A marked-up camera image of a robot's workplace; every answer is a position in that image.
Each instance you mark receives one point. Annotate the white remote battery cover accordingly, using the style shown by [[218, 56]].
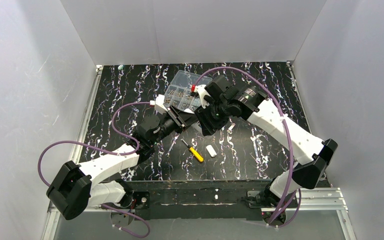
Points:
[[211, 151]]

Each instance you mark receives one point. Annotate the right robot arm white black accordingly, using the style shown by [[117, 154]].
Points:
[[312, 153]]

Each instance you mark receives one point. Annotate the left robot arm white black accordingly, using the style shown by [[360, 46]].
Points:
[[78, 186]]

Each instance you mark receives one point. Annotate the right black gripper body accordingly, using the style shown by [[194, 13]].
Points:
[[204, 120]]

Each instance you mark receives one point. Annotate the yellow handled screwdriver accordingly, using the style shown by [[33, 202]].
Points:
[[193, 151]]

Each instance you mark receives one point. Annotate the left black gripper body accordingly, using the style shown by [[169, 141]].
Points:
[[180, 118]]

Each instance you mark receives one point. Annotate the clear plastic parts organizer box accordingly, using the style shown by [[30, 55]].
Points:
[[178, 93]]

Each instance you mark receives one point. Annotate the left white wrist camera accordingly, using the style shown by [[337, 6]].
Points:
[[158, 104]]

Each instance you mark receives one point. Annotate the white remote control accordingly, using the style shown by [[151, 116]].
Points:
[[197, 127]]

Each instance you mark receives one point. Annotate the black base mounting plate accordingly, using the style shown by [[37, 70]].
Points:
[[199, 199]]

